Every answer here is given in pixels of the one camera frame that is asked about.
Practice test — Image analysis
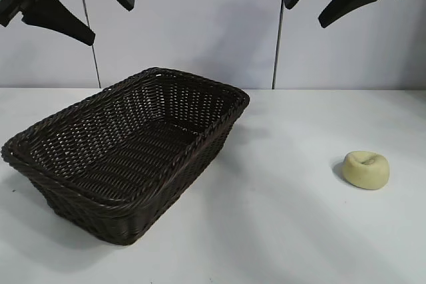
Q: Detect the dark brown woven basket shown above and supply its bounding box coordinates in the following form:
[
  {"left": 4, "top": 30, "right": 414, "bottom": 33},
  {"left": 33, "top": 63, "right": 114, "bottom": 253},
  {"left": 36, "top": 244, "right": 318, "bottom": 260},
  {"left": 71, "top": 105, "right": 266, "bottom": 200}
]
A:
[{"left": 1, "top": 67, "right": 250, "bottom": 247}]

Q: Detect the pale yellow egg yolk pastry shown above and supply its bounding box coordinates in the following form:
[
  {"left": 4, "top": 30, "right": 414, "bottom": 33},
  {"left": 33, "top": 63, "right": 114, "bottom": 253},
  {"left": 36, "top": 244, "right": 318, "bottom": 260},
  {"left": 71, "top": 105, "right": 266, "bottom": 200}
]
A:
[{"left": 341, "top": 150, "right": 390, "bottom": 191}]

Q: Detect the thin vertical metal strip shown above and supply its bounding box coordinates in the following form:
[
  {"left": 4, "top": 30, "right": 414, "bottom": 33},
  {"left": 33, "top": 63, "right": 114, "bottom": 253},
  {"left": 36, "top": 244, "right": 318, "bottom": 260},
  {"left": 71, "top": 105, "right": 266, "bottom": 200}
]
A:
[
  {"left": 272, "top": 0, "right": 289, "bottom": 89},
  {"left": 77, "top": 0, "right": 102, "bottom": 89}
]

